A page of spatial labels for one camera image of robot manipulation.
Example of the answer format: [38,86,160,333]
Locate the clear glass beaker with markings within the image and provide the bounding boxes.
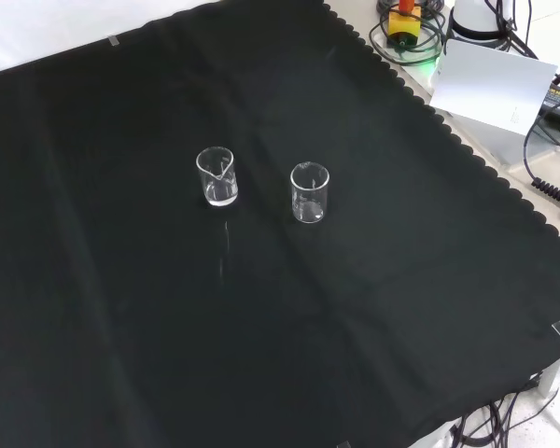
[289,161,331,226]

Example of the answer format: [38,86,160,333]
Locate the clear glass beaker with spout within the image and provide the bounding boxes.
[195,146,240,208]

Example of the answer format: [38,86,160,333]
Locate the clear glass rod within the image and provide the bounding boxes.
[218,220,231,282]

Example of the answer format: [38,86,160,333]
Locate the black bench cloth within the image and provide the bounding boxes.
[0,0,560,448]

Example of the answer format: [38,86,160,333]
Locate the yellow stop button box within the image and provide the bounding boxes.
[387,0,423,49]

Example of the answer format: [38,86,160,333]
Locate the pale board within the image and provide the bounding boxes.
[428,38,559,137]

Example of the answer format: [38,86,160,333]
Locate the black coiled cable bundle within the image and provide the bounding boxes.
[368,0,451,65]

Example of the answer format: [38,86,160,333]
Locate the black spiral cable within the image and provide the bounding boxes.
[522,111,560,212]

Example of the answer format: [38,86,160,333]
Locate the white robot base, black ring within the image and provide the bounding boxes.
[448,0,512,46]

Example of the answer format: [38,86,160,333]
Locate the black floor cables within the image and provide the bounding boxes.
[441,372,560,448]

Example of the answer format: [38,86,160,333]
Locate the black cables at robot base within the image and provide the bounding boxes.
[483,0,541,61]

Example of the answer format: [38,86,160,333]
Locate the white bench bracket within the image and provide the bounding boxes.
[538,357,560,399]

